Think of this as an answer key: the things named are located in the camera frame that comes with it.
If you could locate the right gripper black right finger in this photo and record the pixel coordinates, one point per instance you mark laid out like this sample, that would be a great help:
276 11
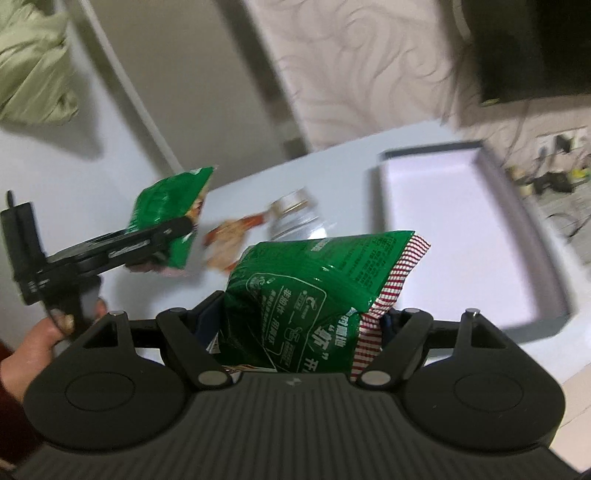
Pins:
406 333

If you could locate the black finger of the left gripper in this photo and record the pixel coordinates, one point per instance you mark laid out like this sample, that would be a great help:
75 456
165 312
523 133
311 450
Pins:
170 230

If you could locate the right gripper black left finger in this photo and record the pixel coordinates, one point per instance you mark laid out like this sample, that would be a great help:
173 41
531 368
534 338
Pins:
186 335

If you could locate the green chip bag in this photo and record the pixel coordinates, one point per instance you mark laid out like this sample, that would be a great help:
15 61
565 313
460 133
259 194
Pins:
178 196
314 306

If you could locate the person's left hand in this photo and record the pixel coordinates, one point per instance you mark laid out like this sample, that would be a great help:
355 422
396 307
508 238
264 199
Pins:
35 353

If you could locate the peanut snack packet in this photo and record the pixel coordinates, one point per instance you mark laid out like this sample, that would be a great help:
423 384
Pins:
224 243

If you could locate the clear white snack packet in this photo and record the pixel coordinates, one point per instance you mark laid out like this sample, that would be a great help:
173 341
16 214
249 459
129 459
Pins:
296 216

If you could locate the black tray with white liner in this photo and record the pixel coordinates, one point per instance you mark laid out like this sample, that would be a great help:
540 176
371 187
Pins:
487 250

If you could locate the green cloth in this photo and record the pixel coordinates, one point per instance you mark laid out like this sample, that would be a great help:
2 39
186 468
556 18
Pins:
36 67

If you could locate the white wall socket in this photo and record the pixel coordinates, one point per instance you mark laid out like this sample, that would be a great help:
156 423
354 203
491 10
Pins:
574 142

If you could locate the black wall television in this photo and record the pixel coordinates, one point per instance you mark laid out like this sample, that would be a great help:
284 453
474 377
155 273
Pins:
528 49

